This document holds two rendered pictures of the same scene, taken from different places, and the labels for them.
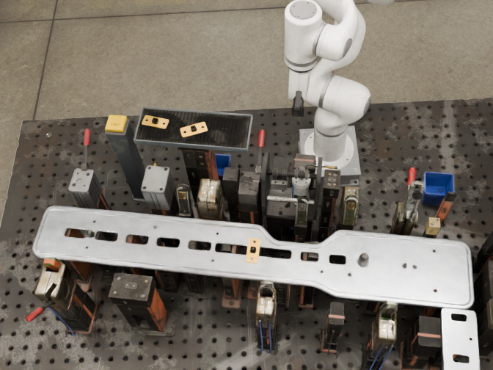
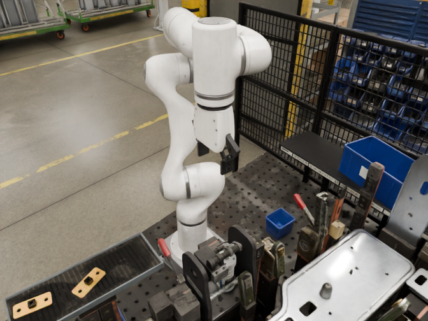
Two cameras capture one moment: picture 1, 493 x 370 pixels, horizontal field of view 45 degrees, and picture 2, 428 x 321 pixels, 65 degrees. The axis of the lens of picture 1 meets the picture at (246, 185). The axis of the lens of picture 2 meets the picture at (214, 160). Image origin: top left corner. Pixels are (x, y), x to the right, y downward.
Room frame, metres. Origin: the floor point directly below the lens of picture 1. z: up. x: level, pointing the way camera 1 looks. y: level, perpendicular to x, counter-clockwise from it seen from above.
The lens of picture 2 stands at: (0.58, 0.32, 1.91)
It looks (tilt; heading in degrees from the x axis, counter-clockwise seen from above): 36 degrees down; 312
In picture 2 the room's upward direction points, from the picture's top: straight up
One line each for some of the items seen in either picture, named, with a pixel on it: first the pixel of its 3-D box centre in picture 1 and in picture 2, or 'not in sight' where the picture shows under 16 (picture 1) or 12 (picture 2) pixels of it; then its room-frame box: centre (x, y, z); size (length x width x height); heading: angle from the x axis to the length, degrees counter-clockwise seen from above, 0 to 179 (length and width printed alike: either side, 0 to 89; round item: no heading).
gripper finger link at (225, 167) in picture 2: (298, 111); (229, 163); (0.96, -0.15, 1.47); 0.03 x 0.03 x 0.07; 78
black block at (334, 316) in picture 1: (333, 329); not in sight; (0.57, -0.23, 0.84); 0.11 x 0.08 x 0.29; 168
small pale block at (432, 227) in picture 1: (422, 247); (327, 258); (0.81, -0.56, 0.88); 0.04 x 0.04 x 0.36; 78
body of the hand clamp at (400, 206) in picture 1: (397, 235); (304, 262); (0.86, -0.49, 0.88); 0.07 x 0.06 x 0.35; 168
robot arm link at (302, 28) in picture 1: (304, 31); (216, 55); (1.01, -0.17, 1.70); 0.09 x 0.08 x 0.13; 58
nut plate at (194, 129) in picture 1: (193, 128); (88, 281); (1.16, 0.15, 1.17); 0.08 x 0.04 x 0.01; 103
